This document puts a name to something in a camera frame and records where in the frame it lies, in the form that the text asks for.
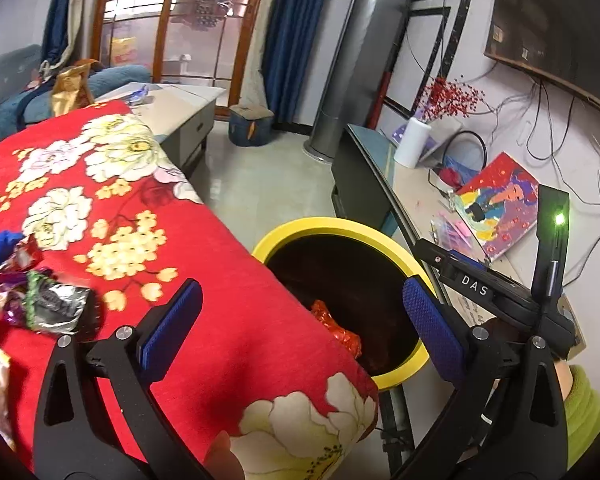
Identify yellow-rimmed black trash bin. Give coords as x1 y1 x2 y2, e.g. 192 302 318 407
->
251 217 438 392

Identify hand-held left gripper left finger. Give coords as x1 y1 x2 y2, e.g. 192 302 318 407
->
32 278 216 480

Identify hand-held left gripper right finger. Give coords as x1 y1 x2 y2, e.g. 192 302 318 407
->
395 276 571 480

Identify blue curtain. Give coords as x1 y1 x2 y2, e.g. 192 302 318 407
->
261 0 338 126
41 0 81 68

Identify gold paper bag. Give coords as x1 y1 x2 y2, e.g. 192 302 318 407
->
50 60 101 116

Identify wooden glass sliding door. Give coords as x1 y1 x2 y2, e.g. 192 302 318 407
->
87 0 276 111

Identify person's left hand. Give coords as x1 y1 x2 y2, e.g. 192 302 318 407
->
205 432 246 480

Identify colourful painted picture book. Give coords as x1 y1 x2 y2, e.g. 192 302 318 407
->
452 151 541 263

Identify silver tower air conditioner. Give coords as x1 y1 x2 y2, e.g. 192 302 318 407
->
302 0 423 161

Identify white vase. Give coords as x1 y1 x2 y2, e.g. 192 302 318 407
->
394 116 433 168

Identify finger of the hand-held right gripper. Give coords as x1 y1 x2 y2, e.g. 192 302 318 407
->
414 239 461 288
449 249 496 275

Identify lavender printed card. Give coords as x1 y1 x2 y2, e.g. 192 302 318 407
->
390 117 463 166

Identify wall television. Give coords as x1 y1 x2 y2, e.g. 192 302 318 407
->
482 0 600 126

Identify pink plastic packet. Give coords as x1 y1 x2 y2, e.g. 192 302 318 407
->
430 210 473 251

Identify red floral blanket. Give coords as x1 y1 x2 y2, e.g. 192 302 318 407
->
0 100 381 480

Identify grey coffee table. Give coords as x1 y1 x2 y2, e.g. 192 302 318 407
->
97 82 227 178

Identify red foil wrapper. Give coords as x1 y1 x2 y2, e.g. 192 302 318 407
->
311 300 362 360

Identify blue sofa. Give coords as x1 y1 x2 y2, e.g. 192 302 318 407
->
0 44 153 141

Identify person's right forearm green sleeve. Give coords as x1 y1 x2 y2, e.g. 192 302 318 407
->
554 360 600 471

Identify red berry branches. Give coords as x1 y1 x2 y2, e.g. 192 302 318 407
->
412 76 486 123

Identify red candy wrapper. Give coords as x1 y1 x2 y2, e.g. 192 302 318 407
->
7 245 45 276

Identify green mesh scrap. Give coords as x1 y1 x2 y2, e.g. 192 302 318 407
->
26 269 51 331

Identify black cable loop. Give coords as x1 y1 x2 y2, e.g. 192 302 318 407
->
442 130 486 171

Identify black television stand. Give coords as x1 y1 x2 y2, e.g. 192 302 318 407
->
330 122 588 361

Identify silver foil wrapper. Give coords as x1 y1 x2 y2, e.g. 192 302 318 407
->
30 280 92 336

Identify small blue stool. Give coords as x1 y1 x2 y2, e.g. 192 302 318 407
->
228 104 275 148

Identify yellow cardboard box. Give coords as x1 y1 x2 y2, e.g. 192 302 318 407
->
111 36 138 66

